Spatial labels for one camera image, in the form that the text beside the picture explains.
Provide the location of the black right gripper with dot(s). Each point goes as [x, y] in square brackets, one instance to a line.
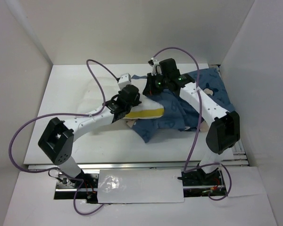
[149, 89]

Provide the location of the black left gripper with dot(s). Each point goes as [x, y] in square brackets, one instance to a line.
[137, 101]

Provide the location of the white pillow with yellow edge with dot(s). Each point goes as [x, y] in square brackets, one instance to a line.
[91, 99]

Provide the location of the blue cartoon print pillowcase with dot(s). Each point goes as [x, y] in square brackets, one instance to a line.
[179, 115]

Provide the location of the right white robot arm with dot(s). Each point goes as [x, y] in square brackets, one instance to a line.
[224, 126]

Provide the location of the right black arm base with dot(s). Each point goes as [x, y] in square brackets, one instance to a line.
[200, 178]

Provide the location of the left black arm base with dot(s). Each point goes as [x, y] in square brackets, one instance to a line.
[64, 184]

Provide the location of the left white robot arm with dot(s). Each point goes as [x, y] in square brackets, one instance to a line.
[58, 137]

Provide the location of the white cover plate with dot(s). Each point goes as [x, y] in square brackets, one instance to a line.
[140, 186]

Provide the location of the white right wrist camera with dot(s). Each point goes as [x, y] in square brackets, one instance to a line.
[154, 63]

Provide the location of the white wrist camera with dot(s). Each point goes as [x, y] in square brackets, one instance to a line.
[154, 63]
[124, 80]

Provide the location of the aluminium frame rail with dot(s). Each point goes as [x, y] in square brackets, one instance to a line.
[116, 145]

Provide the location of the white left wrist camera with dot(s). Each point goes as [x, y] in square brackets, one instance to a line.
[124, 80]

